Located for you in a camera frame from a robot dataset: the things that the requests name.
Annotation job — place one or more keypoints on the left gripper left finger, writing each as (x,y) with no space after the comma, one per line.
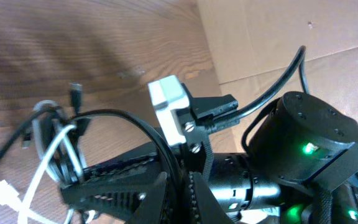
(151,209)

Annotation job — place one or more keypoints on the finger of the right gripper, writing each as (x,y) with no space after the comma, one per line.
(114,187)

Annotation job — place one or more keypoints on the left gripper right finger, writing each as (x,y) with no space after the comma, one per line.
(202,205)

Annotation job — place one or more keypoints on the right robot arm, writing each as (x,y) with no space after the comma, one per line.
(302,159)

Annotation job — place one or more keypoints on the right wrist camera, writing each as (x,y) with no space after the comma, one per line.
(167,96)

